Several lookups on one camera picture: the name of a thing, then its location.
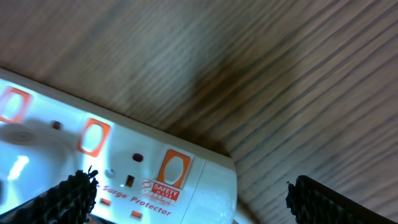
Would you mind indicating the white power strip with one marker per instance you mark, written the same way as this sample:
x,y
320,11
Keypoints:
x,y
144,175

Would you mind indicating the white charger plug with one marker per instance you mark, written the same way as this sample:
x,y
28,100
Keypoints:
x,y
34,157

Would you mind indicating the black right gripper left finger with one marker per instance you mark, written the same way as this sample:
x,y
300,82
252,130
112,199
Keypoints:
x,y
71,201

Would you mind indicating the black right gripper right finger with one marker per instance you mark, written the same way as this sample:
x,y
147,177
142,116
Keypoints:
x,y
311,202

